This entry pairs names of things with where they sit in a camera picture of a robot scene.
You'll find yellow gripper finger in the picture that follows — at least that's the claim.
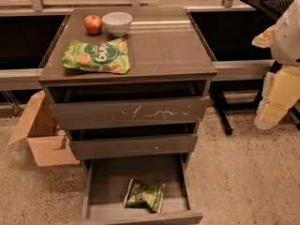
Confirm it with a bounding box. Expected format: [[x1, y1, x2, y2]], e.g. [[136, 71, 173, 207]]
[[254, 66, 300, 129], [252, 25, 275, 48]]

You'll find green jalapeno chip bag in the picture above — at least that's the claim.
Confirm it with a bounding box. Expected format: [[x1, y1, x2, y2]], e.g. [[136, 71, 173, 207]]
[[124, 178, 165, 213]]

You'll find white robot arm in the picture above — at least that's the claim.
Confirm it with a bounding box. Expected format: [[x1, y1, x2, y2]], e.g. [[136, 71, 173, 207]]
[[252, 0, 300, 129]]

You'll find grey drawer cabinet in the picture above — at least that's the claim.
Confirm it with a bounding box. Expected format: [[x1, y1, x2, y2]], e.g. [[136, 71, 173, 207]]
[[37, 6, 218, 225]]

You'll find large green snack bag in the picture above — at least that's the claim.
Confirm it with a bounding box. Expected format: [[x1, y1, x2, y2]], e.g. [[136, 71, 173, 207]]
[[62, 37, 130, 74]]

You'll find middle grey drawer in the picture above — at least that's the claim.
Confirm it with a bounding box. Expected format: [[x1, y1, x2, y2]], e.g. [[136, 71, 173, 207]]
[[69, 123, 198, 159]]

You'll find grey drawer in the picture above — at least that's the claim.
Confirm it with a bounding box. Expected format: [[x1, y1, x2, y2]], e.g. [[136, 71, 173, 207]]
[[69, 123, 198, 159], [79, 155, 203, 225], [49, 80, 208, 129]]

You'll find bottom grey drawer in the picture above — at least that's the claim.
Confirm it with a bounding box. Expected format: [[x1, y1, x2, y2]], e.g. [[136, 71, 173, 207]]
[[79, 155, 203, 225]]

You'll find top grey drawer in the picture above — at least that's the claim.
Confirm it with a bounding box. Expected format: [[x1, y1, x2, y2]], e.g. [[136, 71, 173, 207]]
[[49, 80, 208, 129]]

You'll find black laptop stand table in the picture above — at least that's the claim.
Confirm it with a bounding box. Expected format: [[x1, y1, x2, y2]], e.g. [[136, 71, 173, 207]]
[[211, 0, 300, 136]]

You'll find white ceramic bowl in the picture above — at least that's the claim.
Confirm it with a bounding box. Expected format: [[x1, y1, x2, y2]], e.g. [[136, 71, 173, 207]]
[[102, 12, 132, 37]]

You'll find red apple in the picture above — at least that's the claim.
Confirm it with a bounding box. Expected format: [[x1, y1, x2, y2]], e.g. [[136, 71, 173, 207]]
[[84, 15, 102, 35]]

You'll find open cardboard box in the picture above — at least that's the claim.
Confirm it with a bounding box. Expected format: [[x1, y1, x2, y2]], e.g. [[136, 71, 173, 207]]
[[8, 91, 80, 167]]

